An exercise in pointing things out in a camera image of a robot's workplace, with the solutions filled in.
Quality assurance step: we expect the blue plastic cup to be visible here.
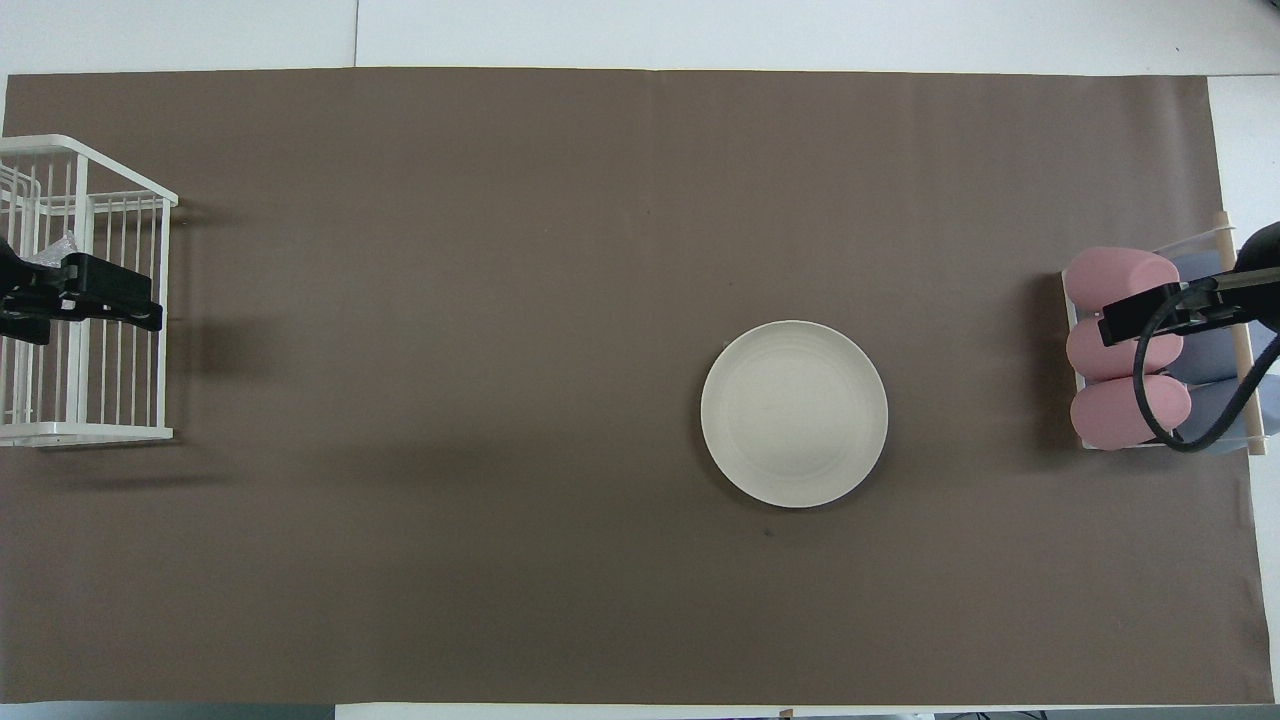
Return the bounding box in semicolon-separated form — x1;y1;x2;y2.
1172;250;1243;289
1170;376;1280;456
1178;322;1249;383

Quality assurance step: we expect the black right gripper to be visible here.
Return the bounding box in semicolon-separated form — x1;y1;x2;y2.
1098;220;1280;348

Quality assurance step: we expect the white wire dish rack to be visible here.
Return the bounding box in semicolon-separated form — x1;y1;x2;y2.
0;134;179;448

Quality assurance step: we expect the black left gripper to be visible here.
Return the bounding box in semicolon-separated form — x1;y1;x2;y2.
0;235;164;346

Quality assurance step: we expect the cream round plate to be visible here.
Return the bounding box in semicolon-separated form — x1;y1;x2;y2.
700;320;889;509

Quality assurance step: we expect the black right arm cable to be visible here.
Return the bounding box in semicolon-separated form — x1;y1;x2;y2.
1133;275;1280;454

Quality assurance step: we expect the silver mesh sponge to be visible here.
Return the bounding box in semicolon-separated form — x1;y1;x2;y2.
25;232;77;269

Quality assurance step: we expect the brown table mat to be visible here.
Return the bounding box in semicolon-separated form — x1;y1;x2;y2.
0;66;1276;706

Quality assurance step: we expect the pink plastic cup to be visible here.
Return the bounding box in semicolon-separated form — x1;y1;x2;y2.
1066;313;1185;383
1070;375;1193;451
1063;247;1181;313

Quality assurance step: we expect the wooden cup holder rack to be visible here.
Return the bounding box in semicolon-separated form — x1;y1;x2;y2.
1062;212;1269;456

